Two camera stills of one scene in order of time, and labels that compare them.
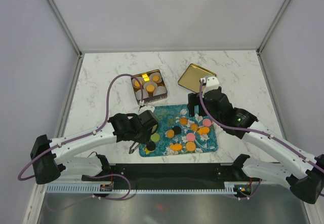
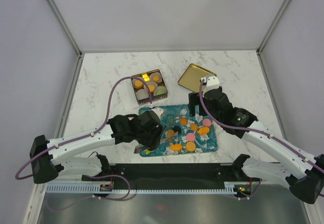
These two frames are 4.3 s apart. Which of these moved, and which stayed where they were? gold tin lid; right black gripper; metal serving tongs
Moved: metal serving tongs
Stayed: gold tin lid; right black gripper
